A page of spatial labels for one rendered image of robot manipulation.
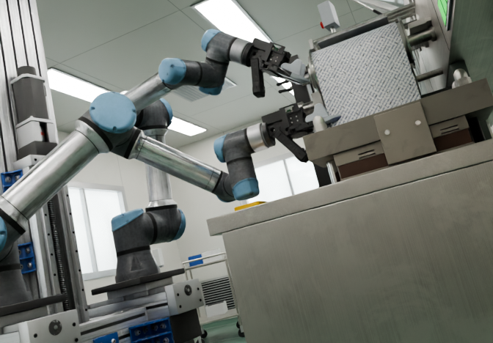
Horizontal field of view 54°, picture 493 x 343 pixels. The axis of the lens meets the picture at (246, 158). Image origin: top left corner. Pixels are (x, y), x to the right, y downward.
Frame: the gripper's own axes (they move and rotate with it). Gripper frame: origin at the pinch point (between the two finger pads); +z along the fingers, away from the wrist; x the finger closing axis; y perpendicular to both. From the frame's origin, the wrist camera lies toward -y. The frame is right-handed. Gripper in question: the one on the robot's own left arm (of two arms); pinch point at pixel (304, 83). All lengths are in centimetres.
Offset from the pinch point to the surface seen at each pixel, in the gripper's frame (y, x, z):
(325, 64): 6.0, -5.0, 4.9
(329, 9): 39, 53, -21
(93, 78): -28, 239, -277
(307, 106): -5.7, 3.1, 2.5
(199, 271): -238, 553, -219
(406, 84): 7.9, -5.1, 27.0
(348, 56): 9.9, -5.0, 10.0
